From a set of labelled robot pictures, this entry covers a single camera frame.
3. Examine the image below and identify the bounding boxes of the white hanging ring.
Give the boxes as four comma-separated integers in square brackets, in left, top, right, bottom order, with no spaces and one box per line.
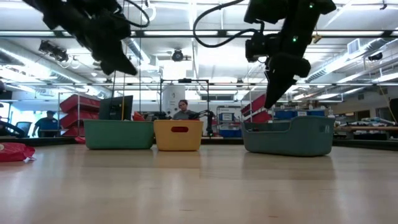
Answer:
[141,0,157,23]

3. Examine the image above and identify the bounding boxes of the metal rack with blue bins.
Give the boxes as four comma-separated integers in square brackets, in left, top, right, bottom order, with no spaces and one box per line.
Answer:
[216,105,243,138]

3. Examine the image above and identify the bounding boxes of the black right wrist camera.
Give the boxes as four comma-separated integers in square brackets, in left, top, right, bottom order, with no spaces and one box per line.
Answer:
[244,32,266,63]

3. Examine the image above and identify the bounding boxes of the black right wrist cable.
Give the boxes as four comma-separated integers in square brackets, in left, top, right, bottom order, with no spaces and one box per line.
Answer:
[192,0,265,49]

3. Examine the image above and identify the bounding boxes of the seated person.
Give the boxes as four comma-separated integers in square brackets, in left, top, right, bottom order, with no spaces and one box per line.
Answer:
[172,99,200,121]

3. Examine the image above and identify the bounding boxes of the standing person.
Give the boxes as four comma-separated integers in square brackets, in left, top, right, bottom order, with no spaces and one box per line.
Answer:
[32,110,64,138]

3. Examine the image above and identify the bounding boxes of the black round overhead camera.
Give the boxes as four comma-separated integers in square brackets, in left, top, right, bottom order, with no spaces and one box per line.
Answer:
[170,49,186,62]

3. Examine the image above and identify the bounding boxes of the black rectangular stand frame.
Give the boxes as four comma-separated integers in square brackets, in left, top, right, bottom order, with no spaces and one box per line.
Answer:
[159,78,210,138]

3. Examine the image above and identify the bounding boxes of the wooden workbench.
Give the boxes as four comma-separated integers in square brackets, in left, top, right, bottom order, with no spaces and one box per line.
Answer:
[334,116,398,141]

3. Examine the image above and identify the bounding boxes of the green plastic bin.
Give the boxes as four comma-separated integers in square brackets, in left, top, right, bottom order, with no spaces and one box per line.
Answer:
[83,119,155,151]

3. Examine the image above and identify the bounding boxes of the red storage bin rack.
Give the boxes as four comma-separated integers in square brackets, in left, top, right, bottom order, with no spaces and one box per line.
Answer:
[241,93,269,124]
[58,94,101,138]

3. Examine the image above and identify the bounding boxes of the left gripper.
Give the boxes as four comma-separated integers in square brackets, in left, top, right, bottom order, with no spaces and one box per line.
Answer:
[71,0,139,77]

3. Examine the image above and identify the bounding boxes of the black aluminium rig frame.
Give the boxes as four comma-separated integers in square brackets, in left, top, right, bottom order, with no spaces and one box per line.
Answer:
[0,29,398,151]

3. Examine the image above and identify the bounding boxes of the blue storage bin row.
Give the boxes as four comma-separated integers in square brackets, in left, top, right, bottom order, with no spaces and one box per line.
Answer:
[273,108,326,119]

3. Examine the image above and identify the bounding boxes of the white cylindrical tank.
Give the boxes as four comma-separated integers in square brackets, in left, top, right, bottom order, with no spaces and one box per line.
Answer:
[162,85,187,118]

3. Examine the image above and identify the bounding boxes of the blue-grey plastic bin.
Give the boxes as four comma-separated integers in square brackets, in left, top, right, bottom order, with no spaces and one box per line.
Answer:
[241,115,336,157]

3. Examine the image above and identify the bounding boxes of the black computer monitor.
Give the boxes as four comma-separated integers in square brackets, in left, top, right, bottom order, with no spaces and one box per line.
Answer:
[98,95,134,121]

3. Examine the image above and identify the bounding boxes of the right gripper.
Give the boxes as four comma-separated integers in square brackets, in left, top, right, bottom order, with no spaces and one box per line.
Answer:
[263,24,312,110]

